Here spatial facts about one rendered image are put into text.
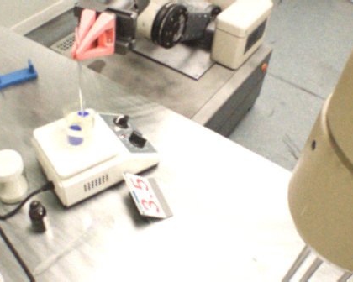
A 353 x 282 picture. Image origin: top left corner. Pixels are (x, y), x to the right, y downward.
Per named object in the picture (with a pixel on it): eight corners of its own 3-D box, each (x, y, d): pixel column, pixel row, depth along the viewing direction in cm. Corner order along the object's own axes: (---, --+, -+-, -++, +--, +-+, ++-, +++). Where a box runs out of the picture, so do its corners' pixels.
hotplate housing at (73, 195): (125, 123, 86) (125, 93, 80) (161, 165, 79) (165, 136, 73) (24, 166, 76) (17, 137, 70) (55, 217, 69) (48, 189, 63)
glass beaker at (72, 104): (61, 150, 68) (56, 115, 62) (71, 127, 72) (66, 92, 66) (97, 155, 68) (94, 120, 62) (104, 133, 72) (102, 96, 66)
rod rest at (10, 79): (34, 69, 96) (32, 56, 93) (38, 76, 94) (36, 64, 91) (-7, 80, 92) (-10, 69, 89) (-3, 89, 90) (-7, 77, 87)
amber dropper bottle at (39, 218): (44, 235, 66) (37, 212, 61) (28, 229, 67) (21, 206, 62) (53, 221, 68) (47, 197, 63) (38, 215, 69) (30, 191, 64)
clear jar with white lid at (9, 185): (33, 179, 74) (25, 150, 68) (25, 206, 70) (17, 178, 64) (2, 176, 73) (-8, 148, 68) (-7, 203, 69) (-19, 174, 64)
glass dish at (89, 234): (77, 222, 69) (76, 216, 67) (108, 212, 71) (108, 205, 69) (89, 249, 65) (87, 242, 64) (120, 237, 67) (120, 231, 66)
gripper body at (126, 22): (132, 18, 59) (152, -3, 64) (72, 2, 61) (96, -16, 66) (131, 54, 64) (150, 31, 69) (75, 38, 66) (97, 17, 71)
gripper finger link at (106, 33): (89, 40, 54) (120, 9, 60) (44, 28, 56) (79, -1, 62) (91, 80, 59) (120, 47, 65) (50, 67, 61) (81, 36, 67)
